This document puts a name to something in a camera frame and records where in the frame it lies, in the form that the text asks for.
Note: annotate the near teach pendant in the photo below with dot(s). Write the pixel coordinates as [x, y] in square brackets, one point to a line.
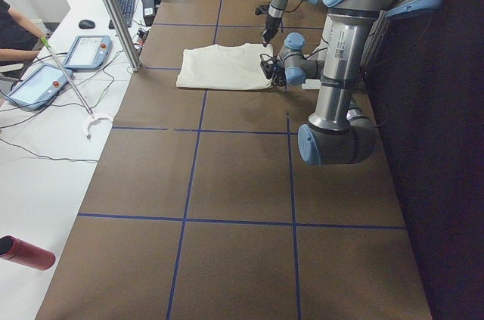
[39, 89]

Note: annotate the metal reacher grabber stick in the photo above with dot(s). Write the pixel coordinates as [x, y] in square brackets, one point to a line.
[92, 116]

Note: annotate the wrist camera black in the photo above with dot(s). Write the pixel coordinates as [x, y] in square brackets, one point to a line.
[261, 9]
[269, 66]

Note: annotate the black computer mouse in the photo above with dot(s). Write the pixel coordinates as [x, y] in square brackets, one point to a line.
[86, 24]

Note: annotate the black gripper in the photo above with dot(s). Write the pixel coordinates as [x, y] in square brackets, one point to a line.
[270, 25]
[280, 75]

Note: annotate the teach pendant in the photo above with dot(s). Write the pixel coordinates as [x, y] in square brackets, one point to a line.
[88, 53]
[39, 89]

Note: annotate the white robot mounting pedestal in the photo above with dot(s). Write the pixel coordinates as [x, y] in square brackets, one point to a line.
[316, 61]

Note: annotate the red cylinder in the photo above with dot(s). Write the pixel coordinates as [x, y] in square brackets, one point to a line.
[20, 252]

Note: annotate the far teach pendant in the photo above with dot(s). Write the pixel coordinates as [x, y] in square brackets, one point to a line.
[88, 53]

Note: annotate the cream long-sleeve cat shirt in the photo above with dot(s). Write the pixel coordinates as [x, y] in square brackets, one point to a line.
[224, 68]

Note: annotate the standing person dark trousers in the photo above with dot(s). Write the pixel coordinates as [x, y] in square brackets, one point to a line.
[21, 39]

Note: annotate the black box white label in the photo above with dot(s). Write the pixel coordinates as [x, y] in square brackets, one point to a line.
[149, 11]

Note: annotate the black computer keyboard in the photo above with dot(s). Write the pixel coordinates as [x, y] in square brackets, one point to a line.
[127, 9]

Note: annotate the aluminium frame post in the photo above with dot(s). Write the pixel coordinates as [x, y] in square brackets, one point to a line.
[122, 32]

